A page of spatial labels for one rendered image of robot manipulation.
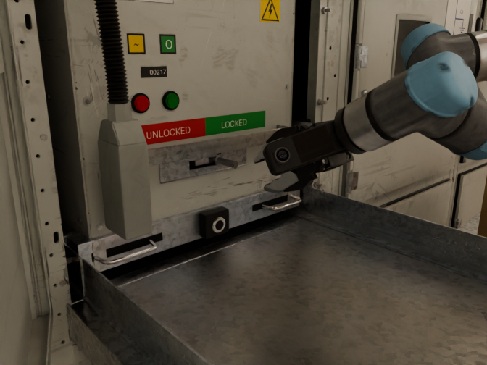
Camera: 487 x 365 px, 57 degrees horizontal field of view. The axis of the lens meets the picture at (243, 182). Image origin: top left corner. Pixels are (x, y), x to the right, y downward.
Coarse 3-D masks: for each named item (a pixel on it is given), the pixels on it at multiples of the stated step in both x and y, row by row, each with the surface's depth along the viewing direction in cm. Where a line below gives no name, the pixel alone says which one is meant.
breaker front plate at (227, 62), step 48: (192, 0) 77; (240, 0) 84; (288, 0) 92; (96, 48) 68; (192, 48) 79; (240, 48) 86; (288, 48) 95; (96, 96) 69; (192, 96) 81; (240, 96) 89; (288, 96) 98; (96, 144) 71; (96, 192) 73; (192, 192) 86; (240, 192) 95
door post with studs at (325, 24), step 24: (312, 0) 97; (336, 0) 96; (312, 24) 98; (336, 24) 97; (312, 48) 99; (336, 48) 99; (312, 72) 101; (336, 72) 101; (312, 96) 102; (312, 120) 106
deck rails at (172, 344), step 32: (320, 192) 102; (320, 224) 100; (352, 224) 97; (384, 224) 91; (416, 224) 86; (416, 256) 84; (448, 256) 82; (480, 256) 78; (96, 288) 66; (128, 320) 59; (160, 352) 54; (192, 352) 48
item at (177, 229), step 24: (264, 192) 98; (192, 216) 86; (240, 216) 95; (264, 216) 100; (72, 240) 73; (96, 240) 73; (120, 240) 76; (144, 240) 80; (168, 240) 83; (192, 240) 87; (120, 264) 77
